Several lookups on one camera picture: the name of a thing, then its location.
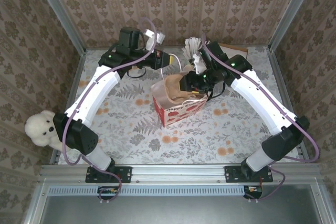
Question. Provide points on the floral patterned table cover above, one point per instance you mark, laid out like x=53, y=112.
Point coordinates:
x=183, y=142

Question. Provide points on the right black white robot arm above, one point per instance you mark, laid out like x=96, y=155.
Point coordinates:
x=257, y=95

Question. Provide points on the white teddy bear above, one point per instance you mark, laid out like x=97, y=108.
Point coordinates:
x=39, y=127

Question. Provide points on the white paper napkins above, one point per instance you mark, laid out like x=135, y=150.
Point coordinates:
x=236, y=50

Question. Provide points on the aluminium side rail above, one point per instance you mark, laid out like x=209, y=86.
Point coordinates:
x=76, y=77
x=282, y=83

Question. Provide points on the aluminium front frame rail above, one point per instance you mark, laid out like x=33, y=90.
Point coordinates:
x=178, y=172

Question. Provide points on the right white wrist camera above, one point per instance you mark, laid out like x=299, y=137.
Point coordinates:
x=199, y=65

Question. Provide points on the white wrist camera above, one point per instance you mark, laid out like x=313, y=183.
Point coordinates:
x=199, y=65
x=149, y=36

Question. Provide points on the white red printed paper bag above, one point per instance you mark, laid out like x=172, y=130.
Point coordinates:
x=181, y=113

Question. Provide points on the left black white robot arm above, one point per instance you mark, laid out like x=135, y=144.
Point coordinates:
x=92, y=95

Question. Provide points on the brown cardboard napkin box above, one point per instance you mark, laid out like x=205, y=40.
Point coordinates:
x=233, y=44

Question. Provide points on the grey metal panel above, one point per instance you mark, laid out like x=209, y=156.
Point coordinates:
x=183, y=208

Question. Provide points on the aluminium frame post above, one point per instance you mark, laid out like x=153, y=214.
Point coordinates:
x=291, y=11
x=61, y=14

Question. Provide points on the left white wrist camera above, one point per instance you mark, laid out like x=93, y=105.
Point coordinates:
x=149, y=36

